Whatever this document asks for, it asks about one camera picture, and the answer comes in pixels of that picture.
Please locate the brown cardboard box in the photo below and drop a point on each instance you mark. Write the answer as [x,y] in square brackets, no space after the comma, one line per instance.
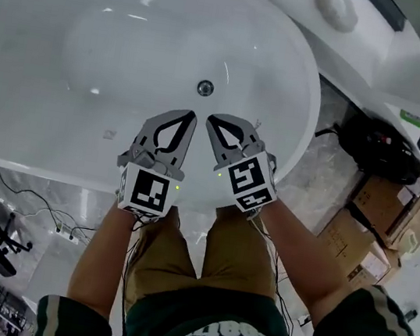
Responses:
[389,207]

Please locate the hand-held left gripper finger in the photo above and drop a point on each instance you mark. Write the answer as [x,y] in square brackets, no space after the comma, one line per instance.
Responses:
[149,130]
[186,143]

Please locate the printed cardboard box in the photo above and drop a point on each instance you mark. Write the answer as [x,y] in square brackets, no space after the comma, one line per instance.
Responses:
[345,236]

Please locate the white power strip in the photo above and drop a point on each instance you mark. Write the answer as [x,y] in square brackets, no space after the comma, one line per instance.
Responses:
[67,233]

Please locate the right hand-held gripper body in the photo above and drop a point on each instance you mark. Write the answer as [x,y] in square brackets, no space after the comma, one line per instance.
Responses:
[248,185]

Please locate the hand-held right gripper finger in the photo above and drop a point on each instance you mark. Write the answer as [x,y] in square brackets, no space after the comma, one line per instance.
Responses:
[249,132]
[214,140]

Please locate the person's tan shorts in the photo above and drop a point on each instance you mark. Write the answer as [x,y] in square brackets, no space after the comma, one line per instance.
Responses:
[227,257]

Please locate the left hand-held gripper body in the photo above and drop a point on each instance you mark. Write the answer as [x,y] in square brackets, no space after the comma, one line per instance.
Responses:
[148,193]

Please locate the chrome bathtub drain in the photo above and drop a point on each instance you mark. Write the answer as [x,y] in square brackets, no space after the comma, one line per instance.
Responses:
[205,87]

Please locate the black backpack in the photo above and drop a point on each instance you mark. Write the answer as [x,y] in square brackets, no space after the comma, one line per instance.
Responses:
[382,151]

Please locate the small black floor device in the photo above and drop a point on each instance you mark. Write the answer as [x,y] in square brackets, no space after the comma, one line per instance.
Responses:
[411,315]

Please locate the person's left forearm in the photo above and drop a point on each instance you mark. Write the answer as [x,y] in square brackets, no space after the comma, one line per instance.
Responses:
[100,264]

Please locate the white bathtub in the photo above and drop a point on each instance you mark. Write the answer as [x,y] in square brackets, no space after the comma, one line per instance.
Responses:
[56,40]

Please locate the white-labelled cardboard box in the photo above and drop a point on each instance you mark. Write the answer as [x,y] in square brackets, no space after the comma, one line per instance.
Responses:
[374,268]

